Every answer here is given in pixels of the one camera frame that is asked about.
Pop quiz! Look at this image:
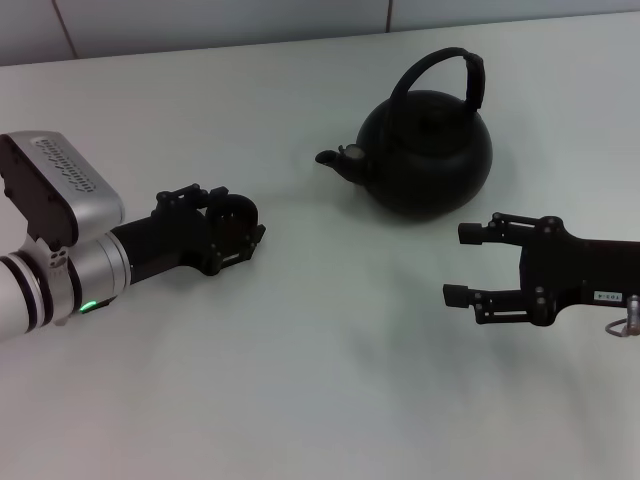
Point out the black round teapot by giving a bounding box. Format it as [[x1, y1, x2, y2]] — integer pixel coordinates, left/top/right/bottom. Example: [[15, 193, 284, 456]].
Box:
[[314, 46, 494, 225]]

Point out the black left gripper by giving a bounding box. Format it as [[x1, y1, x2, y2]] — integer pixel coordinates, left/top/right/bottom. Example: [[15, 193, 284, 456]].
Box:
[[109, 183, 267, 286]]

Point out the small black teacup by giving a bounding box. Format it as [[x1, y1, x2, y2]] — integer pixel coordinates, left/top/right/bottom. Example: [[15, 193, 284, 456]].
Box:
[[207, 193, 261, 237]]

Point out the silver right gripper cable connector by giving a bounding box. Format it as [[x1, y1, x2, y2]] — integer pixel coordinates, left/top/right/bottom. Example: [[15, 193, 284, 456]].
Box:
[[604, 294, 640, 339]]

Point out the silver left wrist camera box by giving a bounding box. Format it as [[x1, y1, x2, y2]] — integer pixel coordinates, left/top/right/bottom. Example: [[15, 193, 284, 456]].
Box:
[[0, 132, 125, 249]]

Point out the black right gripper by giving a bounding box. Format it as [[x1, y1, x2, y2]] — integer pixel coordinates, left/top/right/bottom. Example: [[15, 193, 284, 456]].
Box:
[[442, 212, 640, 327]]

